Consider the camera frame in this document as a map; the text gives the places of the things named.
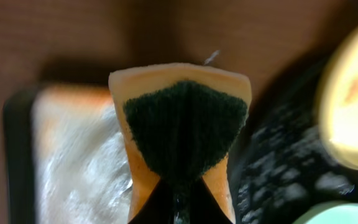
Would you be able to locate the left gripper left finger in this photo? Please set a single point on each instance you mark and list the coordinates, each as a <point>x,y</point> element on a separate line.
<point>158,208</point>

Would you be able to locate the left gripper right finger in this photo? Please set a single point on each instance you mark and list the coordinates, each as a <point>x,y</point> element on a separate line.
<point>204,209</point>

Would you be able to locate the green and yellow sponge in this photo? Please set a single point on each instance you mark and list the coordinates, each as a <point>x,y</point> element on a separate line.
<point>179,121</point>

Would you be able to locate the light green plate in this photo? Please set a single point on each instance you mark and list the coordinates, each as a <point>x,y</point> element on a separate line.
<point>330,213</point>

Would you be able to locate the yellow plate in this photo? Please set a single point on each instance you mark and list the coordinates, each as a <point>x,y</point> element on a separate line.
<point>337,103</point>

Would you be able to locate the round black tray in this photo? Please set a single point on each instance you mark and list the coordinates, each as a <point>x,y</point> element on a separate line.
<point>280,168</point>

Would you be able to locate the rectangular black soapy tray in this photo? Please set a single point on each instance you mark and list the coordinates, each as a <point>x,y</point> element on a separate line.
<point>65,156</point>

